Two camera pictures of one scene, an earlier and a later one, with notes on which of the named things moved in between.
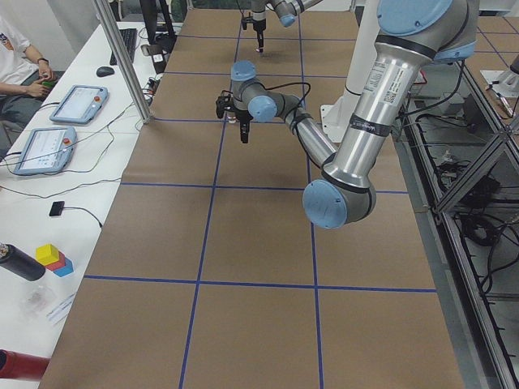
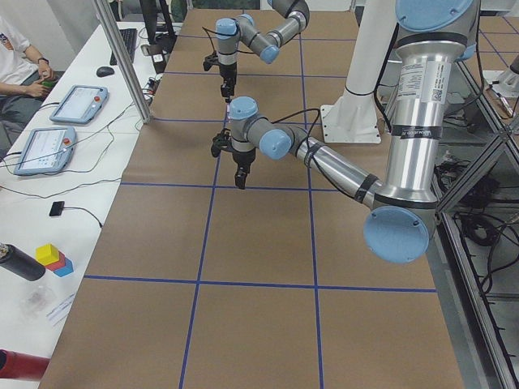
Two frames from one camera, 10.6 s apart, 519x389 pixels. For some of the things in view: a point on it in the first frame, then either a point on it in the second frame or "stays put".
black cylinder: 20,262 stays put
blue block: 67,269 stays put
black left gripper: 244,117 to 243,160
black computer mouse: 105,71 stays put
